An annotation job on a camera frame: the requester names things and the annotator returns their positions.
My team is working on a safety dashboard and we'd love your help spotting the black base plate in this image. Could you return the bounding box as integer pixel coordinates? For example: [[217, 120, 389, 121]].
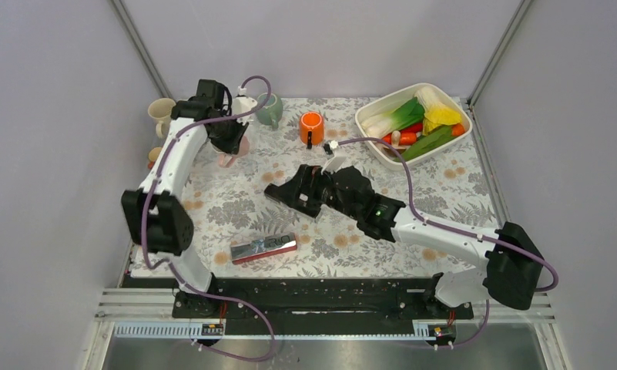
[[172, 277, 474, 336]]

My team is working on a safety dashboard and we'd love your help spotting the black rectangular box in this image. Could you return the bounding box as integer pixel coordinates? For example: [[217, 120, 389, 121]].
[[264, 184, 321, 219]]

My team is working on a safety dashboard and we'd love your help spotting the cream ceramic mug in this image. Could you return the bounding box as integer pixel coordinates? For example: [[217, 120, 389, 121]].
[[147, 98, 176, 139]]

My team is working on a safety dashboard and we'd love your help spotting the green ceramic mug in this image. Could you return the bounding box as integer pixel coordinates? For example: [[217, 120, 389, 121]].
[[255, 93, 283, 130]]

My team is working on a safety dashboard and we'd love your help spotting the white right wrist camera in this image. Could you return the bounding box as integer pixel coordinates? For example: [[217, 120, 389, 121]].
[[321, 140, 346, 173]]

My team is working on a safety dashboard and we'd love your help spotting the small orange cup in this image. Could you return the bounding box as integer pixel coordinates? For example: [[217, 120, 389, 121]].
[[147, 146, 163, 170]]

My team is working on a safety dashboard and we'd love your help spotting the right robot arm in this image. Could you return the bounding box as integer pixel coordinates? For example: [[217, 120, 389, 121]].
[[264, 164, 545, 318]]

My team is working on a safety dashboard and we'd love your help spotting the light pink mug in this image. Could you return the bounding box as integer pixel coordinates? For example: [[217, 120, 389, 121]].
[[217, 136, 251, 168]]

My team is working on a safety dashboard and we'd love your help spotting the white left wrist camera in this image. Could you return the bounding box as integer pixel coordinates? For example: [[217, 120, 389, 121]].
[[231, 86, 258, 126]]

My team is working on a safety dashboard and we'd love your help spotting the silver red stapler box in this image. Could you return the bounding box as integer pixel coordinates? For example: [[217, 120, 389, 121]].
[[230, 232, 298, 265]]

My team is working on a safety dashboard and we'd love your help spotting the wooden toy mushroom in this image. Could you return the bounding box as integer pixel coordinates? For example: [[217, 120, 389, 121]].
[[382, 130, 406, 153]]

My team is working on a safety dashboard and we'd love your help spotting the purple cable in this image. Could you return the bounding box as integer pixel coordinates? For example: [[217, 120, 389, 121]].
[[334, 136, 560, 351], [139, 75, 279, 364]]

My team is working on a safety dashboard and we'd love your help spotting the yellow toy cabbage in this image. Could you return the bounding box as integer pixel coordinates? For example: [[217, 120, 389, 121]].
[[414, 86, 461, 136]]

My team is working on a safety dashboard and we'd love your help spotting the large orange mug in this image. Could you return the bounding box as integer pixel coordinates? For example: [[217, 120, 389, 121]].
[[299, 111, 324, 149]]

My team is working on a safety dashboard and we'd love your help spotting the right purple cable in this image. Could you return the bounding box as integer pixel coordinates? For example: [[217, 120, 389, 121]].
[[334, 136, 560, 351]]

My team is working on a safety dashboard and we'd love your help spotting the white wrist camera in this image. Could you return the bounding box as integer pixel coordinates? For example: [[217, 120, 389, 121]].
[[321, 140, 346, 173], [231, 86, 258, 126]]

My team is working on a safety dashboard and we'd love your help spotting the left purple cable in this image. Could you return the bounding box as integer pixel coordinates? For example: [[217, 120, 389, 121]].
[[139, 75, 279, 364]]

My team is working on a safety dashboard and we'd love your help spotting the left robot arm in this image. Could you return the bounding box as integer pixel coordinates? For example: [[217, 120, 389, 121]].
[[121, 79, 257, 317]]

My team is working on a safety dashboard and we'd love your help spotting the floral tablecloth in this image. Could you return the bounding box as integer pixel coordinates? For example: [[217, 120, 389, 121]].
[[182, 98, 499, 278]]

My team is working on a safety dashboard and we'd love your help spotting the orange toy carrot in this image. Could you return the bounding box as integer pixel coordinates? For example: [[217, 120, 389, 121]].
[[399, 123, 466, 146]]

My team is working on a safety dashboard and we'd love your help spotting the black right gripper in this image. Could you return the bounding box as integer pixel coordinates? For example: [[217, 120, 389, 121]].
[[273, 163, 360, 220]]

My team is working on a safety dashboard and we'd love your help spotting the white plastic basin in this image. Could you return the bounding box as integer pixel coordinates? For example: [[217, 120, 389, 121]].
[[354, 82, 474, 170]]

